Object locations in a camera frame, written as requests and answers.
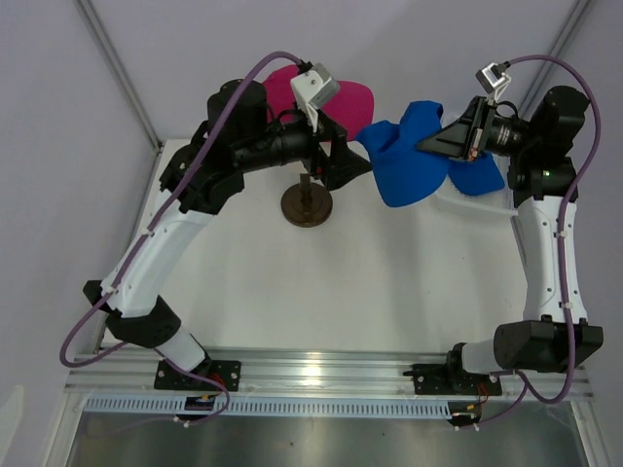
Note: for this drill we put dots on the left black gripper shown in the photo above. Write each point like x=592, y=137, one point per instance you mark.
x=343, y=165

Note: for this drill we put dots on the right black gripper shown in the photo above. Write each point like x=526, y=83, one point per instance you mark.
x=454, y=141

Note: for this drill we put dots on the blue baseball cap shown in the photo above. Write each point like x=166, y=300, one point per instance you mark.
x=477, y=178
x=403, y=174

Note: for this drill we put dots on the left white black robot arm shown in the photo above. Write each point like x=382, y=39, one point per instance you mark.
x=249, y=126

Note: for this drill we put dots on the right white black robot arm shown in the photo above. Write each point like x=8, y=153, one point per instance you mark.
x=554, y=335

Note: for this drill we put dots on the white perforated plastic basket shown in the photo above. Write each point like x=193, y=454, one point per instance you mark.
x=487, y=208

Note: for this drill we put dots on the right corner aluminium profile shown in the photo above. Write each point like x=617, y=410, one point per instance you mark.
x=572, y=24

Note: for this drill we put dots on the corner aluminium profile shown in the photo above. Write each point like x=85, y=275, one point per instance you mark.
x=572, y=24
x=117, y=69

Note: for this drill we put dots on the left corner aluminium profile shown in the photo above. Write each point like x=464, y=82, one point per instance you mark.
x=117, y=69

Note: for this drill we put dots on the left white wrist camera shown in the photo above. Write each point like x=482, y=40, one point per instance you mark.
x=312, y=89

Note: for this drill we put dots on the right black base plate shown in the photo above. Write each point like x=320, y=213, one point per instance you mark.
x=442, y=380

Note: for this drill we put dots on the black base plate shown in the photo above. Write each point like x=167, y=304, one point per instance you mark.
x=442, y=380
x=225, y=372

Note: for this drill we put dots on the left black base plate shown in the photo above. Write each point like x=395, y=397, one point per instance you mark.
x=225, y=372

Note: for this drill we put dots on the white slotted cable duct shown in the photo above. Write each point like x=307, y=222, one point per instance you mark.
x=270, y=406

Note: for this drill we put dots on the aluminium extrusion rail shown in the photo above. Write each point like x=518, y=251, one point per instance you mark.
x=268, y=373

